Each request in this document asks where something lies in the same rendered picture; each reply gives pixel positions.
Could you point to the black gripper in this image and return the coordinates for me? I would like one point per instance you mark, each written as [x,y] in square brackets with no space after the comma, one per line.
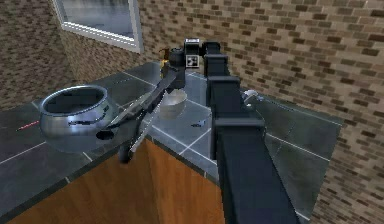
[176,60]

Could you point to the red pencil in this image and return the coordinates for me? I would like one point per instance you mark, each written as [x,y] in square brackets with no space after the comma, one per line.
[28,125]

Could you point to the large shiny metal bowl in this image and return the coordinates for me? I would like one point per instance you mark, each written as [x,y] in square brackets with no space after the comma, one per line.
[66,128]

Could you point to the wooden counter with dark tiles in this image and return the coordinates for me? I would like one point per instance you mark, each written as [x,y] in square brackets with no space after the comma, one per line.
[100,190]

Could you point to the brown orange bottle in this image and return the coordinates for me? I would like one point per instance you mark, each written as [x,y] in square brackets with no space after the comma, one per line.
[164,63]

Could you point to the white framed window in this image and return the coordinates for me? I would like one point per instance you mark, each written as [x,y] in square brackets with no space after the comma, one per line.
[100,16]

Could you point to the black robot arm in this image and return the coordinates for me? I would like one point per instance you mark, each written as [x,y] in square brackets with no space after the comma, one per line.
[246,166]

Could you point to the small grey bowl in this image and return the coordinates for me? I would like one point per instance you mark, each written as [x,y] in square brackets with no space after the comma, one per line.
[173,106]

